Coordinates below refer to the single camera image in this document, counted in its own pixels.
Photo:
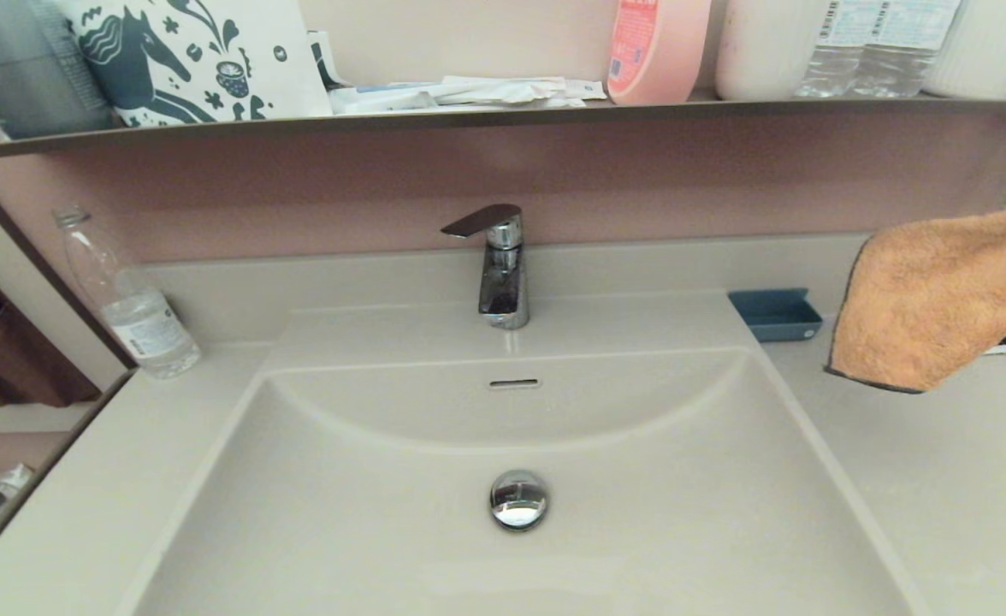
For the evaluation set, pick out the chrome sink faucet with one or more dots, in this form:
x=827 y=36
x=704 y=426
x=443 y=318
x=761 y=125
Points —
x=503 y=291

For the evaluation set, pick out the orange microfiber cloth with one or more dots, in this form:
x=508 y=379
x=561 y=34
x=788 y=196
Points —
x=931 y=299

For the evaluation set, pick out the beige sink basin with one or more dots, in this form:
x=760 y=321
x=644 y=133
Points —
x=340 y=513

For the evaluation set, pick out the chrome drain stopper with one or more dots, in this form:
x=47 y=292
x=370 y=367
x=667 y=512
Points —
x=518 y=500

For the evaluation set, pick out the pile of white sachets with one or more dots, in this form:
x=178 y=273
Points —
x=469 y=92

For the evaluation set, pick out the blue soap dish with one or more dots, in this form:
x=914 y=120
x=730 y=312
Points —
x=777 y=321

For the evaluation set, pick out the pink lotion bottle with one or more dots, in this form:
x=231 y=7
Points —
x=665 y=51

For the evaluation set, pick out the white bag with horse print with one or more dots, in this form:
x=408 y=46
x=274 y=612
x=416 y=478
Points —
x=276 y=85

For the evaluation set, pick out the clear bottle without cap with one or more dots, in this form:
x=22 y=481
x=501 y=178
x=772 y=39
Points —
x=145 y=329

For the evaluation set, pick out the white ceramic container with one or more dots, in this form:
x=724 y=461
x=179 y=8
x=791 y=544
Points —
x=760 y=51

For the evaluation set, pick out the clear labelled water bottle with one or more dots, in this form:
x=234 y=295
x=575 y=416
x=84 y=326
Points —
x=828 y=60
x=905 y=60

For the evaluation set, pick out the brown hanging towel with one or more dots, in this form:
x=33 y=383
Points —
x=7 y=359

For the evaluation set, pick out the grey container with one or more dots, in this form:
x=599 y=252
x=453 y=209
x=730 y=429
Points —
x=32 y=77

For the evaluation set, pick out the white ribbed mug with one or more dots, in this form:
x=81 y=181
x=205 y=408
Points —
x=991 y=51

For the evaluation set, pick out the brown wall shelf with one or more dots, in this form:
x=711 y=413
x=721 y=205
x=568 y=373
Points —
x=469 y=120

